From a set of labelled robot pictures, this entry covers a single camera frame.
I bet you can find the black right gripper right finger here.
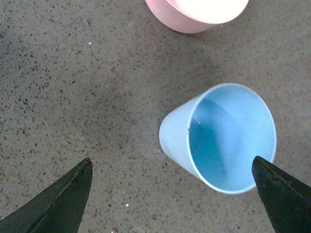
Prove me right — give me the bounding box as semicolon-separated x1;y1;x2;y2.
252;156;311;233

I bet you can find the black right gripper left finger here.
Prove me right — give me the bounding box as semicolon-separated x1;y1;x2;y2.
0;157;93;233

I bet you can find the pink bowl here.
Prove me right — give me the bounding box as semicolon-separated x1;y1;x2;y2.
146;0;249;34

